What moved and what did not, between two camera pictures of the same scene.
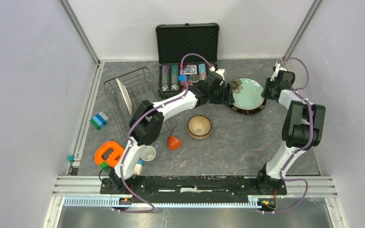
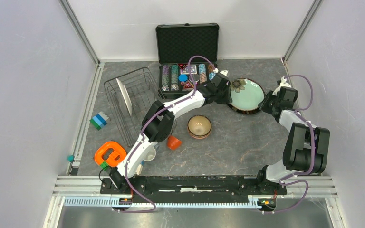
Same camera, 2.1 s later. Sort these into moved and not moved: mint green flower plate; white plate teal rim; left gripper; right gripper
Moved: right gripper
Not moved: white plate teal rim; left gripper; mint green flower plate
